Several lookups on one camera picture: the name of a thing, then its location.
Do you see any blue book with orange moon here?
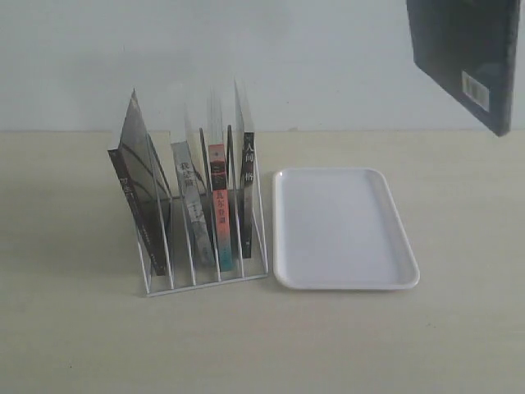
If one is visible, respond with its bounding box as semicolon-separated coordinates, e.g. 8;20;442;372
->
406;0;521;137

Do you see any black spine book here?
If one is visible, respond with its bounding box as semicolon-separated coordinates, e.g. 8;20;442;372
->
234;78;258;259

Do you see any red and teal spine book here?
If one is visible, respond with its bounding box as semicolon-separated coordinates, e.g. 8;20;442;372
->
208;85;236;273

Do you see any grey spine book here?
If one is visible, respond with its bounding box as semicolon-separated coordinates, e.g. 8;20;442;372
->
171;102;217;268

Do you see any dark brown leaning book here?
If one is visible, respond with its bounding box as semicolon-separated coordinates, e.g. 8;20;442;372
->
107;90;171;276

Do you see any white plastic tray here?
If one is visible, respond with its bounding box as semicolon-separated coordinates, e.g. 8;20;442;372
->
272;167;420;291

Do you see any white wire book rack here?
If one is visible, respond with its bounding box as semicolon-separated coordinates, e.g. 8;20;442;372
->
139;84;269;296

